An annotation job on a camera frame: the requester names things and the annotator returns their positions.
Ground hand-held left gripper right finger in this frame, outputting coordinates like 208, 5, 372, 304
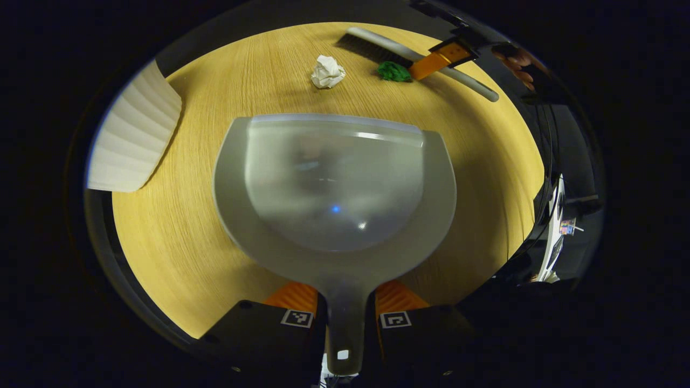
367, 280, 486, 386

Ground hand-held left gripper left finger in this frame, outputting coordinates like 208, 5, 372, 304
199, 281, 328, 386

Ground green paper ball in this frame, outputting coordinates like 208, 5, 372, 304
376, 61, 413, 82

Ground small grey broom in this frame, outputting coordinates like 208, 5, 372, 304
337, 27, 500, 103

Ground white paper ball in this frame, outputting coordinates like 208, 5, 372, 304
311, 54, 346, 89

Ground grey plastic dustpan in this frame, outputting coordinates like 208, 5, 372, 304
213, 113, 458, 376

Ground white ribbed garbage bin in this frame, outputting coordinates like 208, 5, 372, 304
86, 59, 183, 193

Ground wooden desktop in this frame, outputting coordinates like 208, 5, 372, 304
112, 22, 545, 339

